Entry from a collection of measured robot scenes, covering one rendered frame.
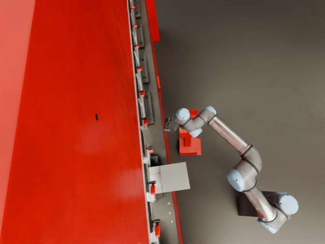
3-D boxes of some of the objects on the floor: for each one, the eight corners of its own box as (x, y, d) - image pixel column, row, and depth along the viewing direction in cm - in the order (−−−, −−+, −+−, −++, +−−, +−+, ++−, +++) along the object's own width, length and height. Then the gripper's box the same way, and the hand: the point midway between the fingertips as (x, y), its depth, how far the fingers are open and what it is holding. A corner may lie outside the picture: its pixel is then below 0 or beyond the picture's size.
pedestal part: (201, 155, 251) (201, 152, 240) (179, 155, 253) (179, 152, 242) (200, 138, 259) (200, 135, 248) (179, 139, 261) (179, 135, 250)
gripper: (169, 113, 145) (160, 122, 164) (168, 126, 141) (159, 134, 161) (181, 115, 147) (171, 125, 166) (180, 128, 143) (170, 136, 163)
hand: (169, 129), depth 163 cm, fingers closed
